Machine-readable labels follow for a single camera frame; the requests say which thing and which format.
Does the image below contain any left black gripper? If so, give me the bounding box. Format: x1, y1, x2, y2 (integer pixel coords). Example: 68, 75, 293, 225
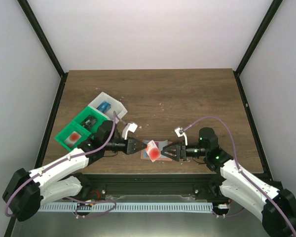
104, 137, 147, 155

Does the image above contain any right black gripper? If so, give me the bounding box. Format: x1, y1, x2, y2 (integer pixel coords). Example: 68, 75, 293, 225
161, 140, 208, 161

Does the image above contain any white card red dot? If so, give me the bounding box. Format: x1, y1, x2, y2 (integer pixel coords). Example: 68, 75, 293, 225
145, 140, 161, 162

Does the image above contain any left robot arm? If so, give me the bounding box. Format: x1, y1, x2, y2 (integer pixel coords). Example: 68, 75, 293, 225
2, 120, 147, 222

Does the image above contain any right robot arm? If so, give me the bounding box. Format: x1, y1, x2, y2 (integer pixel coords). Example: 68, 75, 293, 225
161, 127, 296, 237

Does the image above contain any blue card in bin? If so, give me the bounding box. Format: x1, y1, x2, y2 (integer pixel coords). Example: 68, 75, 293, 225
96, 101, 111, 113

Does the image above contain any black card in bin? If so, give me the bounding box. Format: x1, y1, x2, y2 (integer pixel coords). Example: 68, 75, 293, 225
80, 115, 97, 130

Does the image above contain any red dot card in bin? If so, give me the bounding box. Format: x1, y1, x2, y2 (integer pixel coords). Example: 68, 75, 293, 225
64, 131, 81, 147

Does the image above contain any white plastic bin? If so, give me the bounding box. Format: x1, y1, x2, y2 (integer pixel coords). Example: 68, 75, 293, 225
88, 92, 128, 120

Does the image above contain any green plastic bin middle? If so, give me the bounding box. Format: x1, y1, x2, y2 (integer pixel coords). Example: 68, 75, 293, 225
73, 106, 108, 135

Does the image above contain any green plastic bin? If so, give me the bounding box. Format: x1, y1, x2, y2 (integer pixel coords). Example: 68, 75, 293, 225
73, 106, 108, 135
55, 121, 91, 151

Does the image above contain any green plastic bin front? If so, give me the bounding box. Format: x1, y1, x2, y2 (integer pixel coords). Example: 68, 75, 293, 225
55, 121, 91, 151

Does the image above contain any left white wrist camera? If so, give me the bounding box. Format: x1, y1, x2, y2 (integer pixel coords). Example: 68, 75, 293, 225
122, 122, 138, 140

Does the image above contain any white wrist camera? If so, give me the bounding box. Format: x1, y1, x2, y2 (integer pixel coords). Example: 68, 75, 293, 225
174, 127, 188, 146
122, 122, 138, 140

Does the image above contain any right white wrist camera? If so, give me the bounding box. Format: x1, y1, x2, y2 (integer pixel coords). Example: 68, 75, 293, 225
174, 127, 188, 146

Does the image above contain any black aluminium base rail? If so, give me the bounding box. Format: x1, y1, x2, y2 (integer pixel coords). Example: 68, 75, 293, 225
22, 172, 283, 200

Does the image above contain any light blue slotted cable duct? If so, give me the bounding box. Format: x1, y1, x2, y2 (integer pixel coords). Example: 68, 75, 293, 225
39, 202, 213, 213

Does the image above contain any right black frame post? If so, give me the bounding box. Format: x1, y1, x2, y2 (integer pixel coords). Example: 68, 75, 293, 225
235, 0, 284, 75

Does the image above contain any black frame post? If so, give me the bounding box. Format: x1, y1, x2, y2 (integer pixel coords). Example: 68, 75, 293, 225
235, 0, 284, 75
16, 0, 66, 77

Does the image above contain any left black frame post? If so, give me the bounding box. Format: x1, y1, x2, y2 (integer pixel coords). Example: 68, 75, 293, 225
16, 0, 66, 77

